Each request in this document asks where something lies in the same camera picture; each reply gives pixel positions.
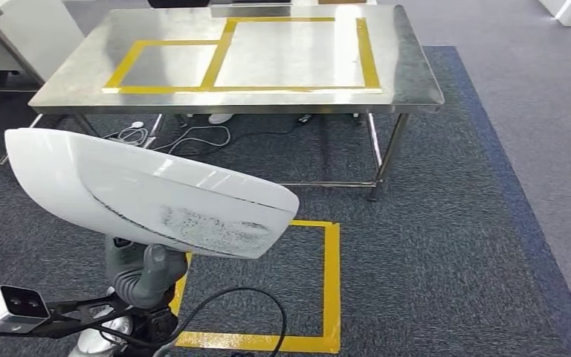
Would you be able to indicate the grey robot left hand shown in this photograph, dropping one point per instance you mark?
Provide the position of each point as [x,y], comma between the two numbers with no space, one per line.
[162,271]

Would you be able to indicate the white curved body panel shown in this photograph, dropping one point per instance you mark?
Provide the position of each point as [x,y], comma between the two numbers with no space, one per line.
[142,192]

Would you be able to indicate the stainless steel workbench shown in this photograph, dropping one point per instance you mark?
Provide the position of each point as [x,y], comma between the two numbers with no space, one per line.
[167,29]

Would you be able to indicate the person's white shoe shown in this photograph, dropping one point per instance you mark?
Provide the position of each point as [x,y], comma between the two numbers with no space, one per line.
[220,118]

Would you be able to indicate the white office desk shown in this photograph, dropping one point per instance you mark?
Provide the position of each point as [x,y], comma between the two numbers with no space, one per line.
[34,34]

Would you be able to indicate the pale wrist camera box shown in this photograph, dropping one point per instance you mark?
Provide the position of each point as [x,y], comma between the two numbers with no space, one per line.
[12,308]

